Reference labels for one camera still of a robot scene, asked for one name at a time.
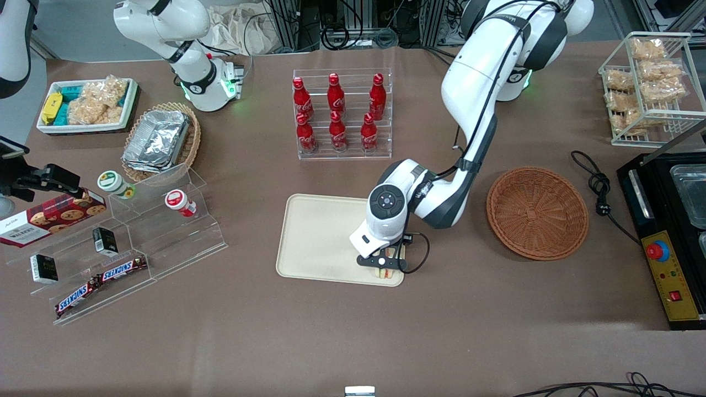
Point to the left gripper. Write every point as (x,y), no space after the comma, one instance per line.
(407,237)

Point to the triangular sandwich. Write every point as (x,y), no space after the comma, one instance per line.
(387,274)

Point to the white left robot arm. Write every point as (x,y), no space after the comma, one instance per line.
(474,82)

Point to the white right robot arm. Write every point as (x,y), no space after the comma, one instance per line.
(165,22)

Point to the beige plastic tray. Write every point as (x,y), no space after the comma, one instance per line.
(320,237)

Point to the oval light wicker basket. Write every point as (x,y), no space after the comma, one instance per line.
(193,143)

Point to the round brown wicker basket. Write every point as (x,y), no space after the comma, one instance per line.
(538,212)

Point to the red tartan cookie box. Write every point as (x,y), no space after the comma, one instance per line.
(52,218)

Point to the green lid white cup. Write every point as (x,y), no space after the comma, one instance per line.
(113,183)

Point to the white rectangular plastic bin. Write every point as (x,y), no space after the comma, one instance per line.
(88,128)

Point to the teal snack packet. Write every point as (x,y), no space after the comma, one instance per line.
(63,114)
(70,92)

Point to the yellow snack packet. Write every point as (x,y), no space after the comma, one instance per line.
(51,107)

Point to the small black box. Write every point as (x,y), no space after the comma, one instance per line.
(105,241)
(44,269)

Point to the clear bag of rice crackers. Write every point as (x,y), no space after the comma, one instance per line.
(96,102)

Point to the stacked aluminium foil containers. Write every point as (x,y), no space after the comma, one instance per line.
(157,140)

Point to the clear acrylic bottle rack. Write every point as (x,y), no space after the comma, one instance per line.
(353,154)

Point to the Snickers chocolate bar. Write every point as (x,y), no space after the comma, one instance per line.
(122,269)
(76,298)

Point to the red lid white cup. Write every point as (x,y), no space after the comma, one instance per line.
(177,201)

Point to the red cola bottle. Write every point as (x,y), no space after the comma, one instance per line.
(336,94)
(369,135)
(306,135)
(338,133)
(377,96)
(302,99)

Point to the clear acrylic stepped stand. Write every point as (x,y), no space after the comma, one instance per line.
(165,242)

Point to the crumpled cream cloth bag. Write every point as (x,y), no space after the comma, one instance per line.
(242,33)

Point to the red emergency stop button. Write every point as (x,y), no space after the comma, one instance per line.
(657,251)

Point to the bagged fried snack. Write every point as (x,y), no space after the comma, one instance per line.
(661,69)
(619,81)
(629,122)
(622,101)
(647,48)
(663,90)

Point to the black machine with yellow panel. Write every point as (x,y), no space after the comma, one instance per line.
(675,298)

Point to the steel pan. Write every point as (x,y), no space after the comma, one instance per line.
(692,196)

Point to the aluminium frame rack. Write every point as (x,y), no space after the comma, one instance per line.
(424,22)

